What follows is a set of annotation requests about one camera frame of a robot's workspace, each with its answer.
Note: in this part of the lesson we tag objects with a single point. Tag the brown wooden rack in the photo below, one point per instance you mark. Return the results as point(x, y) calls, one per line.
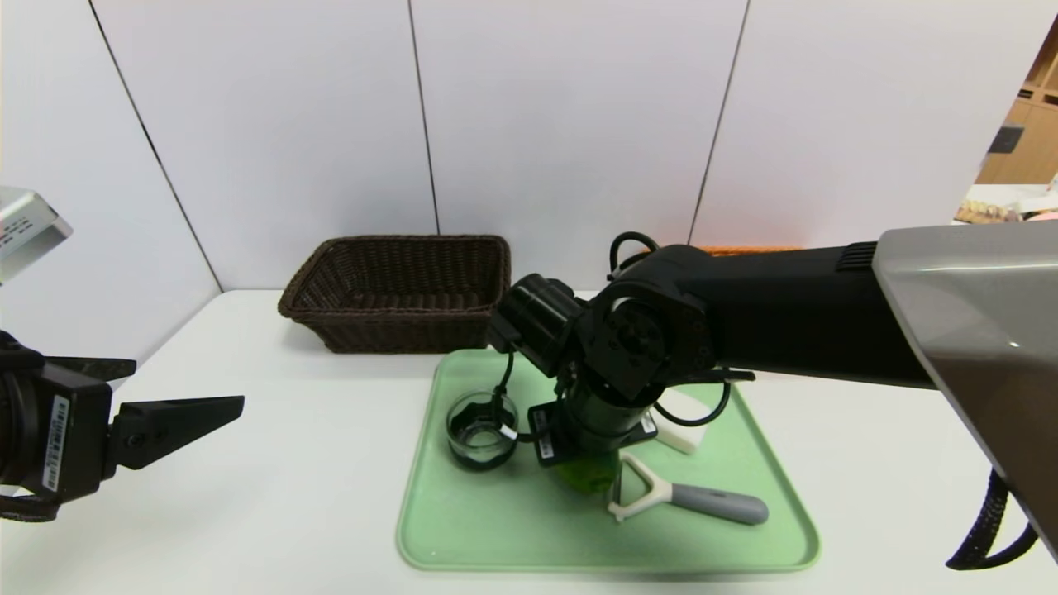
point(988, 215)

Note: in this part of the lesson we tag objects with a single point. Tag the white side table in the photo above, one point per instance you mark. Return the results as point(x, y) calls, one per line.
point(992, 194)

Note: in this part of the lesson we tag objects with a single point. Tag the light green plastic tray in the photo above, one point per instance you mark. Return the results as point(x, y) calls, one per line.
point(496, 529)

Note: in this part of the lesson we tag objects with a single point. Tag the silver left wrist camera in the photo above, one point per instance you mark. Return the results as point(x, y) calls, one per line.
point(25, 235)

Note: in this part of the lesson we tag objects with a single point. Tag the light wooden shelf unit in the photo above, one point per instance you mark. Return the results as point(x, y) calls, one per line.
point(1033, 140)

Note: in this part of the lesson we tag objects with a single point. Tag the green lime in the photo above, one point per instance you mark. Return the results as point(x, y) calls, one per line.
point(588, 475)

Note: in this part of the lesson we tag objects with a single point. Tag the black and silver right robot arm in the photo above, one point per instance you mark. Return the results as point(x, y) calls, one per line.
point(785, 314)

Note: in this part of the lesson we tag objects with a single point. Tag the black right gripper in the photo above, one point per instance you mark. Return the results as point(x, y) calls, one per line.
point(552, 438)

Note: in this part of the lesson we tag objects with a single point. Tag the orange wicker basket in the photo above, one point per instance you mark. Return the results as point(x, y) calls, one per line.
point(748, 249)

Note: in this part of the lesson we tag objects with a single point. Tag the dark wall-mounted box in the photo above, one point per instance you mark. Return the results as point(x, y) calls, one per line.
point(1005, 139)

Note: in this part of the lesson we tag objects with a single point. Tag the white soap bar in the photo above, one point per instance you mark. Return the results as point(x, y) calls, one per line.
point(684, 440)

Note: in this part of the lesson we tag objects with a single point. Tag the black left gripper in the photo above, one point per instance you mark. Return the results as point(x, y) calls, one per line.
point(68, 442)

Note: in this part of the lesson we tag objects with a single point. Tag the dark brown wicker basket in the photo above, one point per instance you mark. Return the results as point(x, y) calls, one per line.
point(397, 326)

